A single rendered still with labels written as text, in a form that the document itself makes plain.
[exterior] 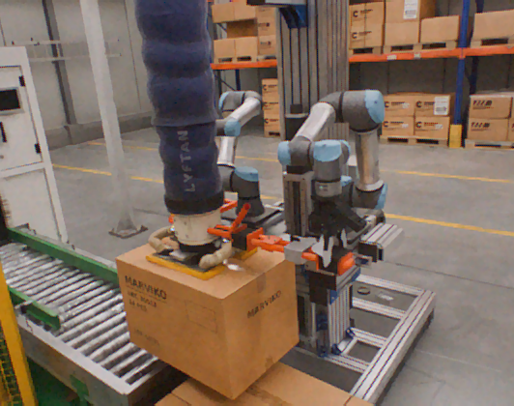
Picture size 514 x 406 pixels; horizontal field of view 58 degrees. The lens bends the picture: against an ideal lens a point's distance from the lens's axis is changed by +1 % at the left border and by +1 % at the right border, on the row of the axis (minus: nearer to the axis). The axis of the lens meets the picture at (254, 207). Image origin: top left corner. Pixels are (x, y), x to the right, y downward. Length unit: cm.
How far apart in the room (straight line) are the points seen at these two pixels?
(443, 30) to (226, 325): 755
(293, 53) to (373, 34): 686
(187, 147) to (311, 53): 81
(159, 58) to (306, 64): 82
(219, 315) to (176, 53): 85
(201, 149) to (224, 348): 68
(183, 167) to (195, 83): 28
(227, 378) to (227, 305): 28
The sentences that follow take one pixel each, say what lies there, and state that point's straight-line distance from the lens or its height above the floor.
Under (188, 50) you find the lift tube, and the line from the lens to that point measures 155.
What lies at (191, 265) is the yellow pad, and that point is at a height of 110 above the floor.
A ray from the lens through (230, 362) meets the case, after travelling 163.
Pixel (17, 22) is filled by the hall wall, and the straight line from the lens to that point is 1164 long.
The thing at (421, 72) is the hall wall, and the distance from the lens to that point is 1007.
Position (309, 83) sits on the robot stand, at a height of 166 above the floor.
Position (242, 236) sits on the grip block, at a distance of 154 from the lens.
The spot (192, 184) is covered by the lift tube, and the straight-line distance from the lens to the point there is 160.
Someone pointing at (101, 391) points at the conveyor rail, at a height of 52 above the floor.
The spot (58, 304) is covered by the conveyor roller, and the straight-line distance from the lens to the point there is 288.
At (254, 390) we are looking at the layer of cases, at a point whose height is 54.
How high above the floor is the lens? 181
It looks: 19 degrees down
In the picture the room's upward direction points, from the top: 4 degrees counter-clockwise
